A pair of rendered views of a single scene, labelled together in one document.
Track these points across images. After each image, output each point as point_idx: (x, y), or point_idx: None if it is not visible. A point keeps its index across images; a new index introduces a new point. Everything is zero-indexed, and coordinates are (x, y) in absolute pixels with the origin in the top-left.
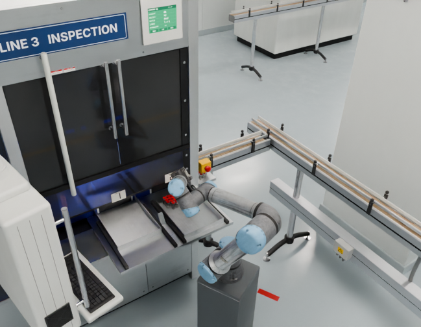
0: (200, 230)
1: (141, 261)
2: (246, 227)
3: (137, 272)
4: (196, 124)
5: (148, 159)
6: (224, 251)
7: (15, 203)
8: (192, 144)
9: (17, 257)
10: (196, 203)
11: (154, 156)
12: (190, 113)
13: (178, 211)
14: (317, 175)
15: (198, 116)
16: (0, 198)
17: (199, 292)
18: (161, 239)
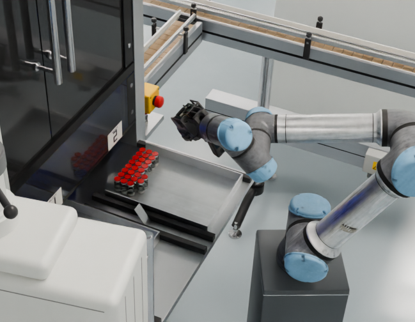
0: (221, 208)
1: (171, 301)
2: (408, 153)
3: None
4: (140, 21)
5: (87, 113)
6: (347, 214)
7: (84, 255)
8: (137, 61)
9: None
10: (268, 151)
11: (94, 104)
12: (133, 0)
13: (155, 194)
14: (314, 57)
15: (142, 3)
16: (54, 259)
17: (266, 312)
18: (168, 250)
